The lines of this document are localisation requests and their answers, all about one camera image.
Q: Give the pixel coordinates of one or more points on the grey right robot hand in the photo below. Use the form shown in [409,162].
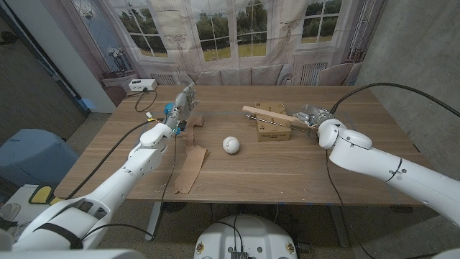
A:
[314,115]

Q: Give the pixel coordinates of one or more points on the white table leg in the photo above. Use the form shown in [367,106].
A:
[339,226]
[154,219]

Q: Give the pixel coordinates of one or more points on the white ball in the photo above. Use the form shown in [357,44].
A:
[231,145]

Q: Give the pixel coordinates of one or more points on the white power adapter box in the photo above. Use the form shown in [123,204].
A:
[142,85]

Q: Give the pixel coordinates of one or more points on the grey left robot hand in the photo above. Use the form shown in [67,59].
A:
[183,108]

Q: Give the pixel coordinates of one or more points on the wooden stick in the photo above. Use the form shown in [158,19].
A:
[266,113]

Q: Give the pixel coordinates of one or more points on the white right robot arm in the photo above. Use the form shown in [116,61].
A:
[377,165]

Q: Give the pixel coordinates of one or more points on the tan fabric arm wrap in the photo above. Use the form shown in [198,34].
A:
[192,169]

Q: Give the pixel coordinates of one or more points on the brown cardboard box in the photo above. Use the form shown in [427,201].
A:
[273,134]

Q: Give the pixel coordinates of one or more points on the yellow and black floor object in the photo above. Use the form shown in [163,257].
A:
[41,194]

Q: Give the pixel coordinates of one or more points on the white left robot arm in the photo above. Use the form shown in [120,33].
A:
[118,183]

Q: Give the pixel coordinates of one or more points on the printed window backdrop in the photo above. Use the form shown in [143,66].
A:
[251,21]

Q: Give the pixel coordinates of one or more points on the white sneakers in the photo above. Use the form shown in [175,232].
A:
[9,212]

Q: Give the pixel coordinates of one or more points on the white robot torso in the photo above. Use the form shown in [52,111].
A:
[251,237]

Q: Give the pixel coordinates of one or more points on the blue bin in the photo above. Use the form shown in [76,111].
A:
[32,154]

